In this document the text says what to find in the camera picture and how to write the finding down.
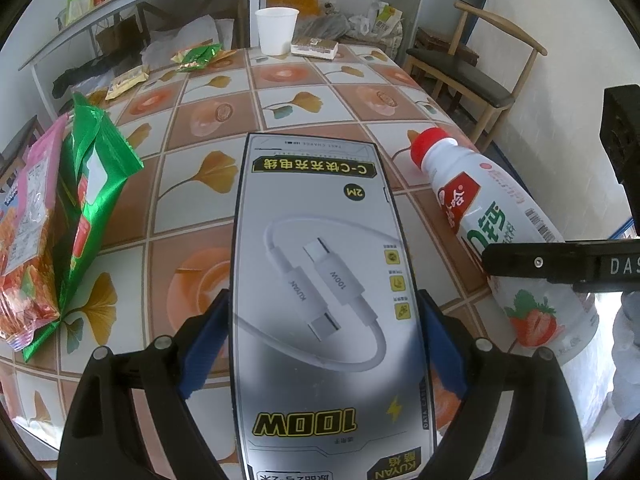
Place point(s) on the patterned dining table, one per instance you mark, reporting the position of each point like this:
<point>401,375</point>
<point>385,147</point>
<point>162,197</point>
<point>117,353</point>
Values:
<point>280,75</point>

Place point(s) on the black cloth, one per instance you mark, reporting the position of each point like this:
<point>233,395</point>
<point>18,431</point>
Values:
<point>85,75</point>

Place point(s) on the green snack bag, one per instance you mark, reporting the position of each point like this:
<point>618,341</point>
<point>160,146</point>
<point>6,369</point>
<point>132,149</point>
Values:
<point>100,175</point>

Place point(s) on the green small snack packet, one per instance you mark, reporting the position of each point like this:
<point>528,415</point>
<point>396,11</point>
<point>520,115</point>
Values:
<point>200,57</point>

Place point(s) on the pink orange snack bag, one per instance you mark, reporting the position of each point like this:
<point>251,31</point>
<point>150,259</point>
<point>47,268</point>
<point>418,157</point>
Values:
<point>30,240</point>

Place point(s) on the brown cardboard box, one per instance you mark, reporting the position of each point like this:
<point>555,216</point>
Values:
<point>117,35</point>

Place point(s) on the small brown white box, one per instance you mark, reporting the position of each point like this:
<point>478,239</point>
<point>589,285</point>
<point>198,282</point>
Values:
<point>312,47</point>

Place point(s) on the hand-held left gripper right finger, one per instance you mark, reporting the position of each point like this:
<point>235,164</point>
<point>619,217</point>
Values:
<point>447,355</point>

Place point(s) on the dark wooden stool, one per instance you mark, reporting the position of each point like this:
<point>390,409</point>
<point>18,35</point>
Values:
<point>435,42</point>

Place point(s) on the green food packet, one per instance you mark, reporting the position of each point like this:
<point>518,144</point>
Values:
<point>81,5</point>

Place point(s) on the white printed plastic bag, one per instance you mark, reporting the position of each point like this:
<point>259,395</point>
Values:
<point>385,27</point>

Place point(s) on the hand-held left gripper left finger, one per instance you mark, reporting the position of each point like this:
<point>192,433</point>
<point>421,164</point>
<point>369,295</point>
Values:
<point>205,350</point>

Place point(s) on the grey plastic bag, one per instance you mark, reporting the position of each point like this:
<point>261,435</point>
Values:
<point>322,25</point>

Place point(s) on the white paper cup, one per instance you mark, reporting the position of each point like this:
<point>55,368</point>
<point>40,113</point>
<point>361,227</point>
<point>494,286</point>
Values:
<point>276,32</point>

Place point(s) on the wooden chair black seat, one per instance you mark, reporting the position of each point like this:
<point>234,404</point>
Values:
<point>25,135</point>
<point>470,75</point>

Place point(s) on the white shelf table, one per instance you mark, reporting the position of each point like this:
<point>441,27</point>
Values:
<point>125,0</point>

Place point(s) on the yellow small snack packet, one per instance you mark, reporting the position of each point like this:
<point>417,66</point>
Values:
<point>125,82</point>

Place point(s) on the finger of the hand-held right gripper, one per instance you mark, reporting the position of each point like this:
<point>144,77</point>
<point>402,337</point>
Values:
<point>540,260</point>

